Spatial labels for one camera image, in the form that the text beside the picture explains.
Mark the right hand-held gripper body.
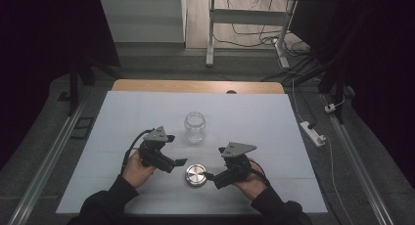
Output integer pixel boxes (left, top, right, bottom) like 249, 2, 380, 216
212, 141, 258, 191

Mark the thin white cable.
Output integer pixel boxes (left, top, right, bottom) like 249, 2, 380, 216
324, 136, 355, 225

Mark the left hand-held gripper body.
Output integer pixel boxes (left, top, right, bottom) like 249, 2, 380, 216
138, 125, 177, 174

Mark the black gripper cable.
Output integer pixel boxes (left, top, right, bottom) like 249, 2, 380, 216
119, 128, 155, 176
247, 159, 271, 188

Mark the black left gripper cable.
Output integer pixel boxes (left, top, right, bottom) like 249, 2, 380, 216
119, 128, 155, 176

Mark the white table cover sheet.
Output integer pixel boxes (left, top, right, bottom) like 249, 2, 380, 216
56, 90, 328, 216

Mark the person's left hand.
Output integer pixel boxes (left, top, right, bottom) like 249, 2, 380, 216
121, 151, 157, 190

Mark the metal floor rail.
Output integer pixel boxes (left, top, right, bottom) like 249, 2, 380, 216
7, 86, 93, 225
320, 93, 394, 225

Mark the round silver metal lid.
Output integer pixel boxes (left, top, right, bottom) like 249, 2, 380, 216
184, 162, 208, 188

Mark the wooden table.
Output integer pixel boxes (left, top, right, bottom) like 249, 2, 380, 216
112, 78, 286, 95

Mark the tangle of black floor cables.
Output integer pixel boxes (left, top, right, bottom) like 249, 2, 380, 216
213, 0, 316, 83

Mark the person's right hand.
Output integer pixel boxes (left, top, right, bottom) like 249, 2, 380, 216
232, 157, 267, 202

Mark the white metal desk frame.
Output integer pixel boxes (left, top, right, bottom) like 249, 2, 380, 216
205, 0, 299, 69

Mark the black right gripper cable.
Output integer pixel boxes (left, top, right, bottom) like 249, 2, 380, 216
247, 159, 271, 188

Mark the black stand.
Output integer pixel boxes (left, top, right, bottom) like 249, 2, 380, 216
58, 42, 121, 117
283, 9, 373, 125

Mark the white power strip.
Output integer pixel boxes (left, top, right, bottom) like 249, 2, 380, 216
300, 120, 327, 148

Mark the clear glass jar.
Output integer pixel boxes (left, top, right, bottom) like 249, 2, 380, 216
183, 111, 208, 145

